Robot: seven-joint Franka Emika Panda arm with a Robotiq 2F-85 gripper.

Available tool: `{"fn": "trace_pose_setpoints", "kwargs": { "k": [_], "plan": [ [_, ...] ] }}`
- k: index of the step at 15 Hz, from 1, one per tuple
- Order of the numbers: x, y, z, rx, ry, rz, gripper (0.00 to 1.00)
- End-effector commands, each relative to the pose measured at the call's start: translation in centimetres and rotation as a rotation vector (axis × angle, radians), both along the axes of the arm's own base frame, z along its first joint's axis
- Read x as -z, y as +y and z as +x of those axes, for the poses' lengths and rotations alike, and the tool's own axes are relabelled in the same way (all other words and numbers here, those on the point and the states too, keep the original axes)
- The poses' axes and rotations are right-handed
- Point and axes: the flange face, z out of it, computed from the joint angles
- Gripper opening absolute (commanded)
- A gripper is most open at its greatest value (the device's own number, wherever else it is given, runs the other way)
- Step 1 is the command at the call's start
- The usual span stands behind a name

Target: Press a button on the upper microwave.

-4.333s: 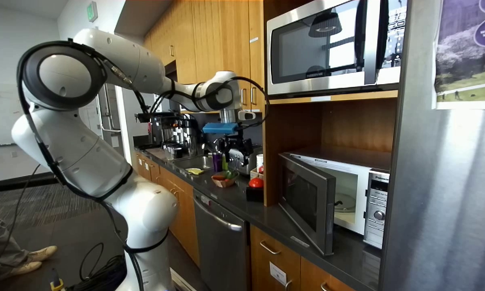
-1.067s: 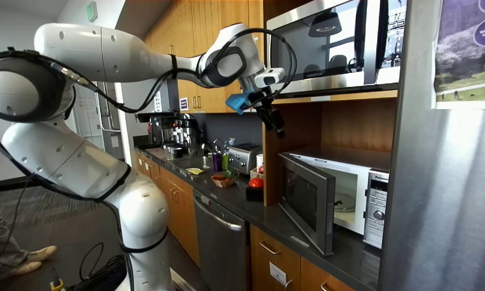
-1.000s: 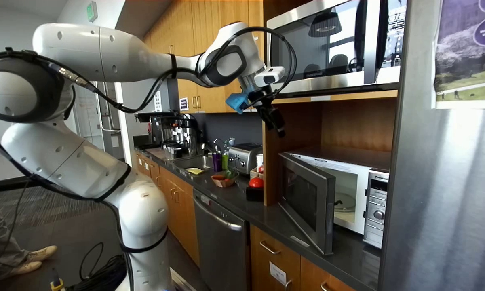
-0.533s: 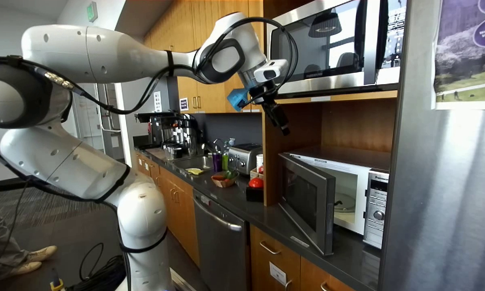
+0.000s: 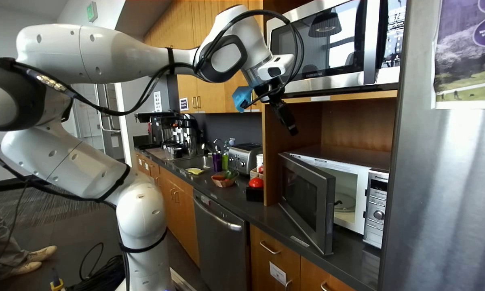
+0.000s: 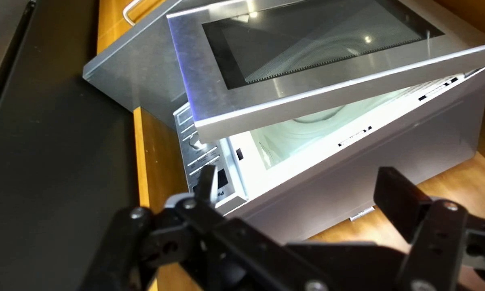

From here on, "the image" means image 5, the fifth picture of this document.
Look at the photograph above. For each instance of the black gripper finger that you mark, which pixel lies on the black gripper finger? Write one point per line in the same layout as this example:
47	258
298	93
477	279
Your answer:
288	115
282	117

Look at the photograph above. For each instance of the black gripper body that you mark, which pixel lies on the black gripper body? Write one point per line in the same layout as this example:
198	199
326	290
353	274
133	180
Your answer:
271	93

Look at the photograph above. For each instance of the stainless steel black microwave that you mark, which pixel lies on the stainless steel black microwave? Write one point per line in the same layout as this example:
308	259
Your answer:
334	81

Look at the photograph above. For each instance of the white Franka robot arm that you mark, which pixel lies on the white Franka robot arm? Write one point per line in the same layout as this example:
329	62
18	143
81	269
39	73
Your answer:
91	51

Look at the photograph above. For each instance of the wooden microwave shelf unit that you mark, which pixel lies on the wooden microwave shelf unit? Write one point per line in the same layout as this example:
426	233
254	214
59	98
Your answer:
356	127

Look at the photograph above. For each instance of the white microwave with open door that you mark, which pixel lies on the white microwave with open door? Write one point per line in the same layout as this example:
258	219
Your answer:
313	204

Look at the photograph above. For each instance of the white mug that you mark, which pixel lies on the white mug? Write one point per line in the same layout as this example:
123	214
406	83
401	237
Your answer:
259	162

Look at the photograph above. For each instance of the silver toaster oven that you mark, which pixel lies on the silver toaster oven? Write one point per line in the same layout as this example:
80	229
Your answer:
243	159

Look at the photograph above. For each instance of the green bottle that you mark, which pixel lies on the green bottle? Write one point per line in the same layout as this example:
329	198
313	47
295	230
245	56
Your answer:
225	162

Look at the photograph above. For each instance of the purple bottle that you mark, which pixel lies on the purple bottle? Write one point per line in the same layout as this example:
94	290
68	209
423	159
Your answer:
217	162

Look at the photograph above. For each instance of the brown bowl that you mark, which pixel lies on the brown bowl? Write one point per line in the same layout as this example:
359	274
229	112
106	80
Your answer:
222	180

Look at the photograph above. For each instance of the metal cup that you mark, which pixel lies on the metal cup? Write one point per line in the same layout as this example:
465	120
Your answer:
206	162

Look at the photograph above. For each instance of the black coffee machine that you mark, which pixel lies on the black coffee machine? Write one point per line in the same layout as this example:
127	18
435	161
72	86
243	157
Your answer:
180	130

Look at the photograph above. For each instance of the yellow sponge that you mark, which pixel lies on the yellow sponge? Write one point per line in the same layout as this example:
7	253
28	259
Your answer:
195	172

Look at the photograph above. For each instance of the small black container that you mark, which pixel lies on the small black container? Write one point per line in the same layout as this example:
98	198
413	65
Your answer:
174	151

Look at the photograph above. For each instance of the white strip label on countertop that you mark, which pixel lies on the white strip label on countertop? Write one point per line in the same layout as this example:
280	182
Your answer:
300	241

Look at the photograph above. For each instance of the stainless steel dishwasher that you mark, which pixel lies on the stainless steel dishwasher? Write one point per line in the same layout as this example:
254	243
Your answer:
220	248

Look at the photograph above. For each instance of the wooden base cabinet with label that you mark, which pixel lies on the wooden base cabinet with label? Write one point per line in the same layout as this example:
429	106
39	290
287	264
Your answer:
275	267

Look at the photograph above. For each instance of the white label on cabinet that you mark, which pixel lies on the white label on cabinet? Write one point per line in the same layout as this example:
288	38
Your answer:
279	274

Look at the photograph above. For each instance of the stainless steel refrigerator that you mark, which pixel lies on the stainless steel refrigerator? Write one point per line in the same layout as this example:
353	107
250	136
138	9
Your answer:
447	204

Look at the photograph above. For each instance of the purple landscape poster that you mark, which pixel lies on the purple landscape poster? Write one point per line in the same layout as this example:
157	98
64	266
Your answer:
469	54

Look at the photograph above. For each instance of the green exit sign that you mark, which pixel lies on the green exit sign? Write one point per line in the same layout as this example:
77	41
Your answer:
93	10

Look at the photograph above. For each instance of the beige shoe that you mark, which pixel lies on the beige shoe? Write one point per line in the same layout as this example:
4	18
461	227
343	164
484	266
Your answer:
22	269
43	253

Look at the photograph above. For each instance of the yellow black plug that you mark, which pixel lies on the yellow black plug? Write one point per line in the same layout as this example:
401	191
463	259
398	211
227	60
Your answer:
57	284

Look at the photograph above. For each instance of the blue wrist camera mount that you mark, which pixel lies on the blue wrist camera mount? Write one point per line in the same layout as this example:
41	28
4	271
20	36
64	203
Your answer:
243	98

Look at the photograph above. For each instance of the wooden wall cabinet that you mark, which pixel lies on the wooden wall cabinet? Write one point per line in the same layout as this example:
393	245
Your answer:
216	98

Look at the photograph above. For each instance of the blue white wall sign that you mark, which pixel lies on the blue white wall sign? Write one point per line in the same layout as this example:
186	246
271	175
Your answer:
183	104

